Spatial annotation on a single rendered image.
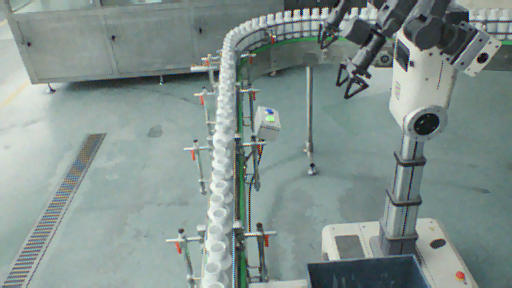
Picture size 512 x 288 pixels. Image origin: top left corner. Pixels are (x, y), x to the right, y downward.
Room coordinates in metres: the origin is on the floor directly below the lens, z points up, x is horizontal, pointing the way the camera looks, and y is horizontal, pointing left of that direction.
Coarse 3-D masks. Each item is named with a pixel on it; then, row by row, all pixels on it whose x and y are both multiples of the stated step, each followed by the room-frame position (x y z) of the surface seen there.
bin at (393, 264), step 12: (312, 264) 0.81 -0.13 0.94; (324, 264) 0.81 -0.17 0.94; (336, 264) 0.81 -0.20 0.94; (348, 264) 0.81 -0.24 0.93; (360, 264) 0.81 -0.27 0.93; (372, 264) 0.81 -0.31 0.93; (384, 264) 0.81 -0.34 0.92; (396, 264) 0.81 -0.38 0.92; (408, 264) 0.81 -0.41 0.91; (312, 276) 0.81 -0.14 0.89; (324, 276) 0.81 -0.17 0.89; (336, 276) 0.81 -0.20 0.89; (348, 276) 0.81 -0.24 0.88; (360, 276) 0.81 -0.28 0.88; (372, 276) 0.81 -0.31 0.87; (384, 276) 0.81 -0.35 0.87; (396, 276) 0.81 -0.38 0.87; (408, 276) 0.81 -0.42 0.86; (420, 276) 0.75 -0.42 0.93
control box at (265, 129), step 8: (256, 112) 1.47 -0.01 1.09; (264, 112) 1.42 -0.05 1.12; (256, 120) 1.41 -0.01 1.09; (264, 120) 1.35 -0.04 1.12; (256, 128) 1.36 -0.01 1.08; (264, 128) 1.33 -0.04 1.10; (272, 128) 1.33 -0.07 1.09; (256, 136) 1.33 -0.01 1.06; (264, 136) 1.33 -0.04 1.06; (272, 136) 1.33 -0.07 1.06; (248, 160) 1.40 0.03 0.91; (248, 200) 1.26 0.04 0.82; (248, 208) 1.21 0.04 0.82; (248, 216) 1.17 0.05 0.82; (248, 224) 1.13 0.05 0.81
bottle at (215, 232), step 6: (210, 228) 0.76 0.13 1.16; (216, 228) 0.76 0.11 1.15; (222, 228) 0.75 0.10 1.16; (210, 234) 0.73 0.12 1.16; (216, 234) 0.73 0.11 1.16; (222, 234) 0.74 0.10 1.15; (210, 240) 0.73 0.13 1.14; (216, 240) 0.73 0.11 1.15; (222, 240) 0.74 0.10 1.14; (228, 240) 0.75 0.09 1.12; (228, 246) 0.74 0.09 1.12; (228, 252) 0.73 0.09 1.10
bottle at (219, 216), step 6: (216, 210) 0.82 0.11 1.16; (222, 210) 0.82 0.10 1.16; (216, 216) 0.82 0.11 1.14; (222, 216) 0.79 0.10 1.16; (216, 222) 0.79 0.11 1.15; (222, 222) 0.79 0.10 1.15; (228, 222) 0.80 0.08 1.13; (228, 228) 0.79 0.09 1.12; (228, 234) 0.78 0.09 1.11; (234, 246) 0.80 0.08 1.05; (234, 252) 0.79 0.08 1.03; (234, 258) 0.79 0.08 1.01
